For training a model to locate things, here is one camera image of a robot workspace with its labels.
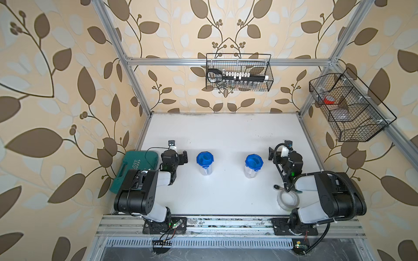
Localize blue lid of cup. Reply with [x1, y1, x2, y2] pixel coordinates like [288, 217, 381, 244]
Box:
[245, 154, 263, 171]
[197, 152, 214, 166]

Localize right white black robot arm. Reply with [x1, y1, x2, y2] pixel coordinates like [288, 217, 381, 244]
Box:
[268, 141, 367, 236]

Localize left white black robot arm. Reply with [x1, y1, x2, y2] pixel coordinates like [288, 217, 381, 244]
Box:
[114, 148, 188, 235]

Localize green plastic tool case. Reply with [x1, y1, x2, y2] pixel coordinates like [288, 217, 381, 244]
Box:
[109, 150, 160, 195]

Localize clear tape roll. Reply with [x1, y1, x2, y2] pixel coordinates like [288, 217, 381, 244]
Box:
[277, 190, 300, 211]

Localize red item in basket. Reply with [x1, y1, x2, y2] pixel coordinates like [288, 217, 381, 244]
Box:
[323, 95, 336, 105]

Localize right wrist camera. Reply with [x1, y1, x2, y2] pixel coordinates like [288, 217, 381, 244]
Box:
[281, 140, 293, 157]

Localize back black wire basket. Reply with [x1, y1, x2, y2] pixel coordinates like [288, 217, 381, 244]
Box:
[205, 52, 274, 92]

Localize black wire basket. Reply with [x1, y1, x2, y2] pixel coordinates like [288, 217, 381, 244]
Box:
[309, 67, 397, 142]
[205, 52, 274, 92]

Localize right black wire basket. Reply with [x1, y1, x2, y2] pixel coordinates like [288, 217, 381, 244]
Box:
[309, 67, 397, 142]

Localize black handled scissors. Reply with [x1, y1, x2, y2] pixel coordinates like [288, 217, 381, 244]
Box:
[206, 69, 228, 83]

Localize white black socket rail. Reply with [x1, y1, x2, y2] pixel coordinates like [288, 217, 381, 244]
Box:
[225, 71, 270, 82]

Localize aluminium front rail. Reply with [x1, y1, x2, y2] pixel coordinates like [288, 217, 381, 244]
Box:
[96, 214, 366, 239]

